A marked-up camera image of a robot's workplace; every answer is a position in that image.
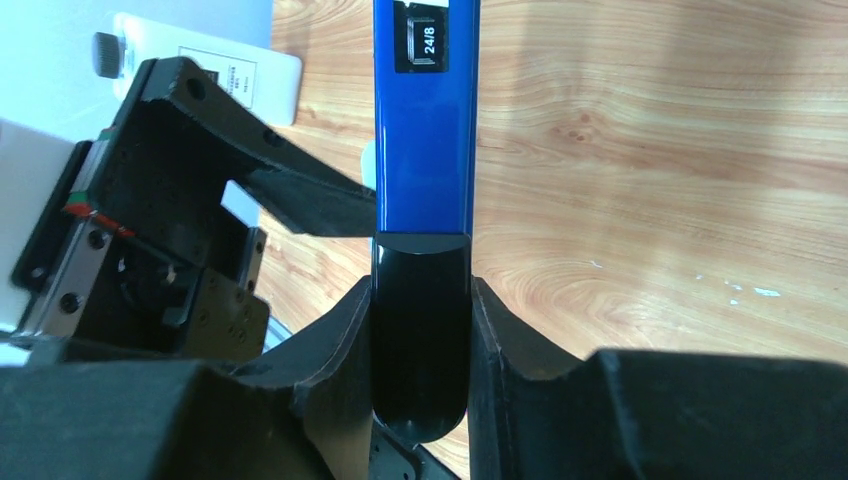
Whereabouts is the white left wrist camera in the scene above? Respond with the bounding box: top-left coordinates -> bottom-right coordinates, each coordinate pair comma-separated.
1,120 -> 103,337

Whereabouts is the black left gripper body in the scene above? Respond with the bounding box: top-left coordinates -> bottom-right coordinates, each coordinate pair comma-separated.
9,129 -> 269,361

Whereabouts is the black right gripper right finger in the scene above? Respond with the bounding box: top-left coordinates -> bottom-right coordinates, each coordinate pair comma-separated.
468,280 -> 847,479

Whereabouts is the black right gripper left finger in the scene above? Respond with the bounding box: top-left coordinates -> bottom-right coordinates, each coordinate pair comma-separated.
1,278 -> 372,479

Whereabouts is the white plastic bottle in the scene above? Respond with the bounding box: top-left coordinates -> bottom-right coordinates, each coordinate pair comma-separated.
92,12 -> 303,126

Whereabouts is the blue black stapler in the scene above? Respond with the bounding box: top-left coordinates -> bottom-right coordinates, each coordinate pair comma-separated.
370,1 -> 481,443

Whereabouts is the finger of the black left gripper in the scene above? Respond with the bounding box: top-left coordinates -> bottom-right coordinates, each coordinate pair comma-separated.
115,57 -> 377,238

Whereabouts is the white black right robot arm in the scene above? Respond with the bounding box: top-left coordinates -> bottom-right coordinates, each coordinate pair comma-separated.
1,281 -> 847,479

